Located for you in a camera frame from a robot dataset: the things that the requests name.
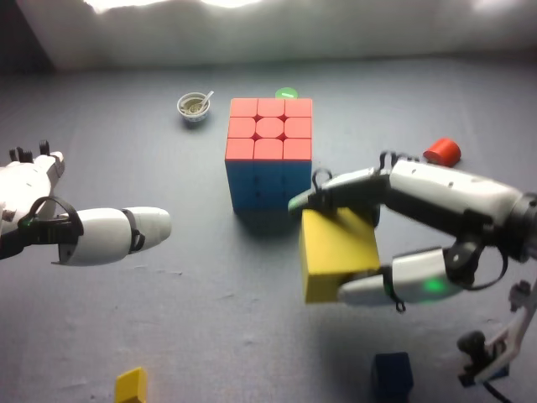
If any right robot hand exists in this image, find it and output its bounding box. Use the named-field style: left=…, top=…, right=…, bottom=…
left=288, top=150, right=525, bottom=314

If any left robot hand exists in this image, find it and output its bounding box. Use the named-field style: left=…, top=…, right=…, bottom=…
left=0, top=140, right=173, bottom=268

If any large yellow block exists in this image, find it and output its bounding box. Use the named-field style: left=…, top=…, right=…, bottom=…
left=300, top=205, right=382, bottom=304

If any small red object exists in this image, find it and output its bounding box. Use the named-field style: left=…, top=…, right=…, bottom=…
left=422, top=138, right=462, bottom=168

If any small yellow wedge block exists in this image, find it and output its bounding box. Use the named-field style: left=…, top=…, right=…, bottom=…
left=113, top=366, right=149, bottom=403

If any small blue cube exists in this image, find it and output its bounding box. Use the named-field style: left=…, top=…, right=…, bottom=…
left=370, top=351, right=414, bottom=398

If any Rubik's cube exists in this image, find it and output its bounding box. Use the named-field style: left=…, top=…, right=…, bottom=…
left=224, top=97, right=315, bottom=216

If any grey table cloth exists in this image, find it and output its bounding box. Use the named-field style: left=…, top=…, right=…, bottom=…
left=0, top=54, right=537, bottom=403

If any small white toy bowl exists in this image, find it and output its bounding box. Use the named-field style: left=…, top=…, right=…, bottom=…
left=175, top=92, right=211, bottom=127

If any white backdrop sheet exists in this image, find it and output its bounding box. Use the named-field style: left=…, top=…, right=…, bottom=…
left=16, top=0, right=537, bottom=71

